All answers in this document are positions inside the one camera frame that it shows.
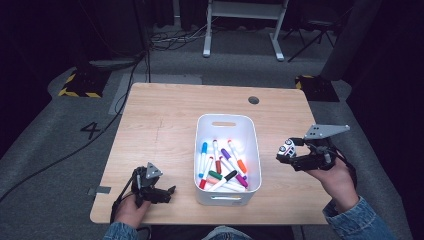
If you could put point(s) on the red marker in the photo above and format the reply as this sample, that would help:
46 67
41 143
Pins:
202 183

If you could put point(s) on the person's right hand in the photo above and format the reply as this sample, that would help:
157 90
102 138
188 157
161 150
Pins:
340 186

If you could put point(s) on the person's leg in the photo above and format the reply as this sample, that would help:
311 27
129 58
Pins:
228 234

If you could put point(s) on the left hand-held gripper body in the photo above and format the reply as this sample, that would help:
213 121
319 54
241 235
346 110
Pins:
144 188

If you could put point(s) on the black tripod stand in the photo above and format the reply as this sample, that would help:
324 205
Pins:
313 40

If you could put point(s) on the black marker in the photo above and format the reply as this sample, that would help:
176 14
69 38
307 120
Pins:
230 175

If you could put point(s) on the white desk frame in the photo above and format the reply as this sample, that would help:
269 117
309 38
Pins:
207 33

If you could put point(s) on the black yellow striped base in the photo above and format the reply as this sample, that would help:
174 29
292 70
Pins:
316 88
83 83

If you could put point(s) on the person's left hand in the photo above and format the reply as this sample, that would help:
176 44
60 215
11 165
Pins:
129 215

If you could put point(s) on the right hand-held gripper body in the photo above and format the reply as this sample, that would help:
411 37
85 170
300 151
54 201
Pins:
318 161

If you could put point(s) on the dark green marker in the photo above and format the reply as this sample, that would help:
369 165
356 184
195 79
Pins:
215 174

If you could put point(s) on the black stand pole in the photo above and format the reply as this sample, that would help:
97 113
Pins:
141 33

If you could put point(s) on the grey tape strip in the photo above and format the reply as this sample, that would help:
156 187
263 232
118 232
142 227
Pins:
100 190

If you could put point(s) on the grey flat stand base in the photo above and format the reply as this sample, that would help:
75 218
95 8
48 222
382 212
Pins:
110 63

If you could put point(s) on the small black-white cube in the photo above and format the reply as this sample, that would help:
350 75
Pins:
286 148

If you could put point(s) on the magenta marker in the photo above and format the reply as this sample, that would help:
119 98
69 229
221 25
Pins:
242 181

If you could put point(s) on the grey table grommet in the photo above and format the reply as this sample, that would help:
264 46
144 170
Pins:
253 100

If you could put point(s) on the brown marker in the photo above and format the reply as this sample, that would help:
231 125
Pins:
218 166

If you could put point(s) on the grey column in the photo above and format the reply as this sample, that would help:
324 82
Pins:
350 40

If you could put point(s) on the orange marker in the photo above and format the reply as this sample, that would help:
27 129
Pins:
242 166

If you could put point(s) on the white plastic storage bin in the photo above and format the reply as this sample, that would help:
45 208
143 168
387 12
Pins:
223 131

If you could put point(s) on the purple marker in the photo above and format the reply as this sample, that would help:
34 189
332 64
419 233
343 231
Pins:
226 153

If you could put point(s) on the light blue marker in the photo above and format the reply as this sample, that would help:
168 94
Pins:
203 148

